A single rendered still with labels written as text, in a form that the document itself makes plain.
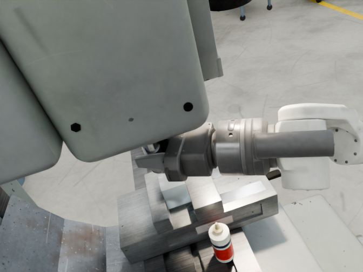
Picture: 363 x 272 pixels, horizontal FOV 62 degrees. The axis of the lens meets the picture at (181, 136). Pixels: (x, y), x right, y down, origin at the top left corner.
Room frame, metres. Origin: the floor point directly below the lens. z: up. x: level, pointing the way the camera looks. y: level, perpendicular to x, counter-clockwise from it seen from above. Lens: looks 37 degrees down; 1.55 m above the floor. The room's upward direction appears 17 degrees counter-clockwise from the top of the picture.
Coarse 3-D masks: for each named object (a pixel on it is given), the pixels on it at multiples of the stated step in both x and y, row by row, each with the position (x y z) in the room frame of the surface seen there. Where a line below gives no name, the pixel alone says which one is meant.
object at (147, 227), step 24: (216, 168) 0.53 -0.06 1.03; (144, 192) 0.52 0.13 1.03; (240, 192) 0.44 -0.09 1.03; (264, 192) 0.42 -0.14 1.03; (120, 216) 0.47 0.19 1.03; (144, 216) 0.45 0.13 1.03; (168, 216) 0.40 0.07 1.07; (192, 216) 0.41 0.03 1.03; (216, 216) 0.40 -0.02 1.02; (240, 216) 0.40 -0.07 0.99; (264, 216) 0.40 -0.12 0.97; (120, 240) 0.41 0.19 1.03; (144, 240) 0.39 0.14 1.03; (168, 240) 0.40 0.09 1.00; (192, 240) 0.39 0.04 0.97
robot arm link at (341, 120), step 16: (288, 112) 0.33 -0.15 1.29; (304, 112) 0.32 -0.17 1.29; (320, 112) 0.32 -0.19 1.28; (336, 112) 0.32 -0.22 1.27; (352, 112) 0.33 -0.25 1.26; (336, 128) 0.35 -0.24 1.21; (352, 128) 0.31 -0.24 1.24; (336, 144) 0.33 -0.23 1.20; (352, 144) 0.31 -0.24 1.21; (336, 160) 0.32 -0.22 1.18; (352, 160) 0.30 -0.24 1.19
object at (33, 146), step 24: (0, 48) 0.31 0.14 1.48; (0, 72) 0.29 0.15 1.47; (0, 96) 0.28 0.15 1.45; (24, 96) 0.30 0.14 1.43; (0, 120) 0.28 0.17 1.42; (24, 120) 0.28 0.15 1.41; (48, 120) 0.32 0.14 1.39; (0, 144) 0.28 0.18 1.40; (24, 144) 0.28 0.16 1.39; (48, 144) 0.29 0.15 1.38; (0, 168) 0.28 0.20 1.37; (24, 168) 0.28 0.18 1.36; (48, 168) 0.29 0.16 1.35
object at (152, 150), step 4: (168, 140) 0.40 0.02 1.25; (164, 144) 0.39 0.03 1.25; (144, 148) 0.39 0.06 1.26; (148, 148) 0.38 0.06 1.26; (152, 148) 0.38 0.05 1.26; (156, 148) 0.38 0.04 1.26; (160, 148) 0.38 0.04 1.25; (164, 148) 0.39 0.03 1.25; (144, 152) 0.39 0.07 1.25; (148, 152) 0.39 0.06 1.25; (152, 152) 0.38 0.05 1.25; (156, 152) 0.38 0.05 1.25; (160, 152) 0.38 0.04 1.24; (156, 172) 0.39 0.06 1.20; (160, 172) 0.38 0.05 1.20
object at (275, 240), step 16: (256, 224) 0.45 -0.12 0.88; (272, 224) 0.44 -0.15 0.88; (288, 224) 0.42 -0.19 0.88; (256, 240) 0.41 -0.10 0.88; (272, 240) 0.39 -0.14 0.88; (288, 240) 0.38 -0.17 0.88; (256, 256) 0.37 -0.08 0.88; (272, 256) 0.36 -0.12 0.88; (288, 256) 0.35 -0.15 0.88; (304, 256) 0.34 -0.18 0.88
